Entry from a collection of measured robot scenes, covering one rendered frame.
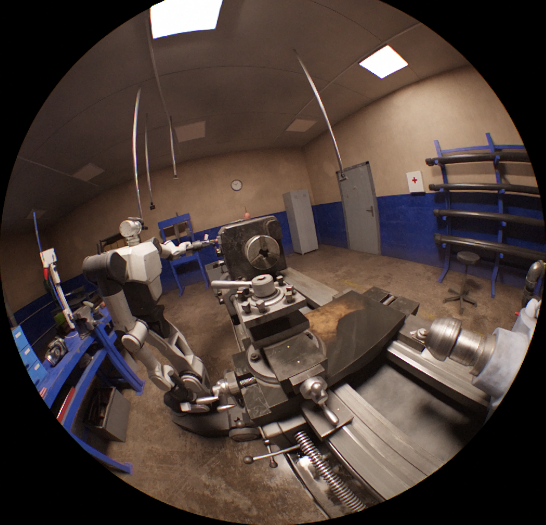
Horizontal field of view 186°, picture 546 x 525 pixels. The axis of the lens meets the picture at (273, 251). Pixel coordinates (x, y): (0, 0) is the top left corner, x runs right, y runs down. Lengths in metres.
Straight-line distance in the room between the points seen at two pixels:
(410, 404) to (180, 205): 4.99
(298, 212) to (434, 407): 4.68
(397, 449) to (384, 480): 0.09
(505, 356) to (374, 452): 0.34
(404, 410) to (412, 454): 0.22
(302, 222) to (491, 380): 4.76
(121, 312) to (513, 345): 0.96
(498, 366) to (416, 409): 0.42
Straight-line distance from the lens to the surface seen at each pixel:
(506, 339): 0.39
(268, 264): 1.24
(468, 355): 0.38
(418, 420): 0.72
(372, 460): 0.52
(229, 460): 1.48
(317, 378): 0.38
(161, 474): 1.76
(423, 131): 3.56
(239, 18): 2.22
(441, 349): 0.37
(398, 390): 0.74
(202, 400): 0.58
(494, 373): 0.38
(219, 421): 1.40
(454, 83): 3.77
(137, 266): 0.72
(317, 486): 0.96
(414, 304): 0.87
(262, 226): 1.41
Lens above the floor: 1.36
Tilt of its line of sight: 13 degrees down
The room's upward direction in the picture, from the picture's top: 12 degrees counter-clockwise
